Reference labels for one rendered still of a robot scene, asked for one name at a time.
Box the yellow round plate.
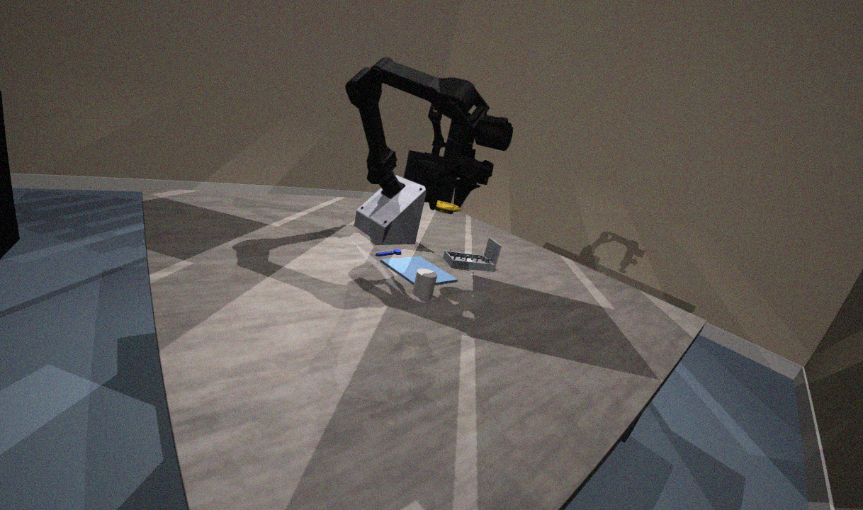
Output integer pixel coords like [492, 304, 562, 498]
[435, 200, 461, 214]

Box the light blue square mat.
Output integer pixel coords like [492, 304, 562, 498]
[380, 256, 458, 285]

